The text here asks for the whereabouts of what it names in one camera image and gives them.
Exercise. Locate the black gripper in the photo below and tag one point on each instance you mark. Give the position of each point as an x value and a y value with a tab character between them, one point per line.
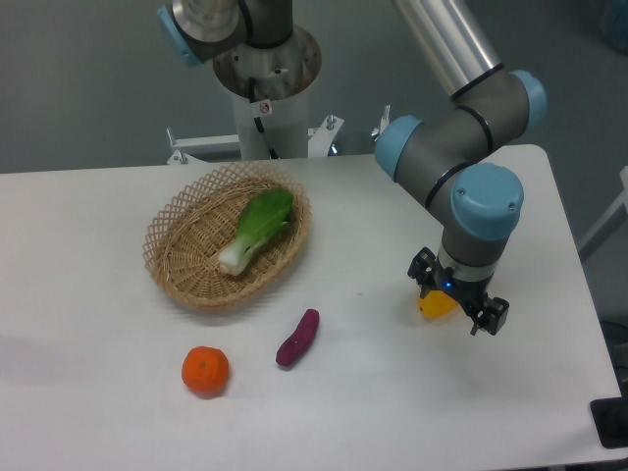
468	289

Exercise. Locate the purple sweet potato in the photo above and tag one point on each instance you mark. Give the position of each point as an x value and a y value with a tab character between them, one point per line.
298	343

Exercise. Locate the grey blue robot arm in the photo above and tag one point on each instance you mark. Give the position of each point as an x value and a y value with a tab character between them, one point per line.
443	166

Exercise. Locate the yellow mango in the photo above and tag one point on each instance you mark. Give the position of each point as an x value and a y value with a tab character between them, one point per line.
436	304

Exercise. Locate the black box at table edge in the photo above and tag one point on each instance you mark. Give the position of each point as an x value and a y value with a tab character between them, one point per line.
610	417

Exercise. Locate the green bok choy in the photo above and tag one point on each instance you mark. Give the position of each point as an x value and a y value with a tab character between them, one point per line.
264	216

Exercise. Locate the woven wicker basket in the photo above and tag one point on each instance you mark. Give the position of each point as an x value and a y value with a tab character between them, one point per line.
183	242

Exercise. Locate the orange tangerine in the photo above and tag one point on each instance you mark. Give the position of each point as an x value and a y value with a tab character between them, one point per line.
206	370

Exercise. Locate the white frame at right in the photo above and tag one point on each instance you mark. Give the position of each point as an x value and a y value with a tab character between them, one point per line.
606	224

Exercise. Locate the white metal base frame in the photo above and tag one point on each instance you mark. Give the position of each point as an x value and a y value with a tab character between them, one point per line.
322	142

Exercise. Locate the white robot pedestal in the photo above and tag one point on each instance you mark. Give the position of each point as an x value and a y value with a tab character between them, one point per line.
269	94

